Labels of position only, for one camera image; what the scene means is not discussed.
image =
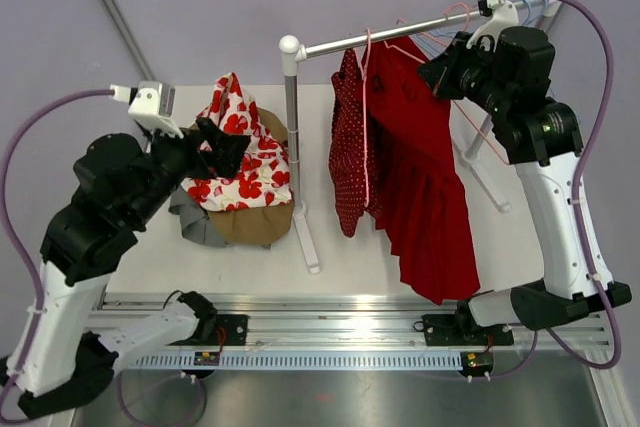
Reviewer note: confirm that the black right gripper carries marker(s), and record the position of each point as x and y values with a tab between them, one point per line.
441	72

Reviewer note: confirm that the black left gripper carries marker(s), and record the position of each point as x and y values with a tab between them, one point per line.
224	158

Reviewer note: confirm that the red white floral garment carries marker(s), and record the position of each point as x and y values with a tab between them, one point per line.
234	110

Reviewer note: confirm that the grey pleated skirt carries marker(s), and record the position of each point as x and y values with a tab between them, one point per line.
195	225

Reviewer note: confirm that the tan skirt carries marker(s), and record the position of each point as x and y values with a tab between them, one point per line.
260	209

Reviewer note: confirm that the red skirt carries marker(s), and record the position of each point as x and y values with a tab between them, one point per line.
425	214

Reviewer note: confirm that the light blue wire hanger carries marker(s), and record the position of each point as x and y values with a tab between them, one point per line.
536	14

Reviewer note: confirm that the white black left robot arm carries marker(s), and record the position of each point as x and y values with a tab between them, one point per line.
61	366

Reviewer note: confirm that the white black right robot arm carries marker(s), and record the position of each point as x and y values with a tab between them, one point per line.
508	77

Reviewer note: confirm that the silver clothes rack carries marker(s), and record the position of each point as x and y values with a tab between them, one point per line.
293	53

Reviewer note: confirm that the red polka dot garment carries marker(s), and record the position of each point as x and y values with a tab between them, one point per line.
346	148

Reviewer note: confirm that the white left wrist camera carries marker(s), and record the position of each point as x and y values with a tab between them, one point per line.
150	106

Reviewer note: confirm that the aluminium mounting rail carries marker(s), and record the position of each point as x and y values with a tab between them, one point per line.
375	322

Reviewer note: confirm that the white slotted cable duct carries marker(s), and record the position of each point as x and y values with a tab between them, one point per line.
291	360

